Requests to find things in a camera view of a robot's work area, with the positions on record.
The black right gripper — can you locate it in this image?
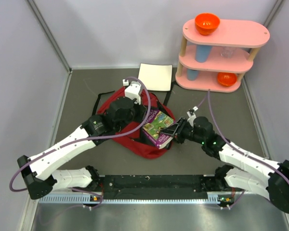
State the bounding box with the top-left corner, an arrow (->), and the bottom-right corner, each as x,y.
160,117 -> 205,144

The purple Treehouse book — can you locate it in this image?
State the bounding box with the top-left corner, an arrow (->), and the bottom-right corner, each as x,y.
142,108 -> 174,149

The red student backpack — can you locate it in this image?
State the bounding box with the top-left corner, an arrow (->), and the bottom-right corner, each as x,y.
92,81 -> 176,159

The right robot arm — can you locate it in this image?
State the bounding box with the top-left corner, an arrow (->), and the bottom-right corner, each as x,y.
160,116 -> 289,214

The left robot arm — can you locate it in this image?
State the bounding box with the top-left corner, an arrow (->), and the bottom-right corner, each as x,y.
17,97 -> 147,200

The blue cup bottom shelf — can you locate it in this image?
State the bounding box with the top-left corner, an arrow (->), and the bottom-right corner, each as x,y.
186,69 -> 199,81

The blue cup shelf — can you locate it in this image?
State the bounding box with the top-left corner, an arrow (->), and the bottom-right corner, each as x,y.
195,45 -> 212,63
186,69 -> 199,81

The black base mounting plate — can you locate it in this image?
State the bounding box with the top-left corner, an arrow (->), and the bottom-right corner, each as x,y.
86,174 -> 234,200

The orange bowl bottom shelf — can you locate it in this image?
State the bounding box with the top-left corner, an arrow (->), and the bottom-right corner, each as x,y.
217,72 -> 237,87

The orange bowl shelf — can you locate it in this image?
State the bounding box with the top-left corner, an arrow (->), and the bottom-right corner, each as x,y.
217,72 -> 237,87
195,13 -> 220,36

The pink three-tier shelf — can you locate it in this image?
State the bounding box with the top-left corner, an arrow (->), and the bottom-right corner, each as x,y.
175,19 -> 270,93

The blue cup middle shelf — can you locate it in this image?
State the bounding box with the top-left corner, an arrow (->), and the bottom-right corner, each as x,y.
195,45 -> 212,63

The clear glass cup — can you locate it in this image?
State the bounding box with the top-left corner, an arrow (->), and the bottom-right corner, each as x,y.
220,47 -> 236,58

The orange bowl top shelf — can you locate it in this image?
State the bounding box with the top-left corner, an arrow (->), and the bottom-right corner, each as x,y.
195,13 -> 220,36

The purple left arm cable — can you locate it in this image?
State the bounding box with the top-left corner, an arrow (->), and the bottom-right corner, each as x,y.
9,76 -> 152,210

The slotted cable duct rail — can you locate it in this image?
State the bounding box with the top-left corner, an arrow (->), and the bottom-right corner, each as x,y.
38,191 -> 234,205

